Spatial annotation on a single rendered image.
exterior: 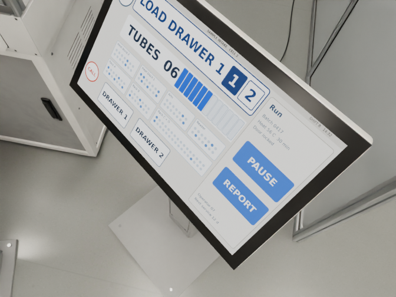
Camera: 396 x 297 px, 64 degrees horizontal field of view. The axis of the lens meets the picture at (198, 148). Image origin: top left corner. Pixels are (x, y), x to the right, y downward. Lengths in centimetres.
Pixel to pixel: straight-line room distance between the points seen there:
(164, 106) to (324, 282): 131
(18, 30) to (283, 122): 76
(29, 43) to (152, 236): 95
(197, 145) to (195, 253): 102
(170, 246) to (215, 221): 97
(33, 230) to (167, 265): 65
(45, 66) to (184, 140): 65
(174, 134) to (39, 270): 121
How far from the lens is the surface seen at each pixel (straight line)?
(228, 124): 51
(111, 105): 67
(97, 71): 69
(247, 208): 53
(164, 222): 154
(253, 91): 49
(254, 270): 160
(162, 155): 60
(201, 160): 55
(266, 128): 49
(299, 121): 47
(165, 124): 58
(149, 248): 153
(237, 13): 240
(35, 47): 104
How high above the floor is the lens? 155
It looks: 64 degrees down
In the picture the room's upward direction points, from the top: 9 degrees clockwise
